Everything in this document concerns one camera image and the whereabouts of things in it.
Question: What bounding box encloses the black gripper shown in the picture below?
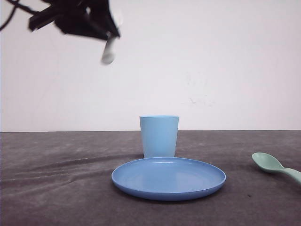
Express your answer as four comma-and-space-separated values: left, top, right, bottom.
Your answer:
29, 0, 120, 40

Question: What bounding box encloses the white plastic fork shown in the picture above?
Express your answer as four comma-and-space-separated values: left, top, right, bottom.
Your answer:
101, 9, 124, 64

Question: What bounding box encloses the light blue plastic cup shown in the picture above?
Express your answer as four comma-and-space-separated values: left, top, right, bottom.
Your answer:
140, 115, 179, 158

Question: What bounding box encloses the mint green plastic spoon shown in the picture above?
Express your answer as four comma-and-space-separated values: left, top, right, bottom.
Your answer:
252, 152, 301, 184

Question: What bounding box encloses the blue plastic plate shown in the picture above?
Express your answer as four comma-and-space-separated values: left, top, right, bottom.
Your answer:
111, 157, 226, 201

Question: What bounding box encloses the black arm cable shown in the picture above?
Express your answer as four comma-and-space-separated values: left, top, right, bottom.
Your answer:
0, 0, 40, 31

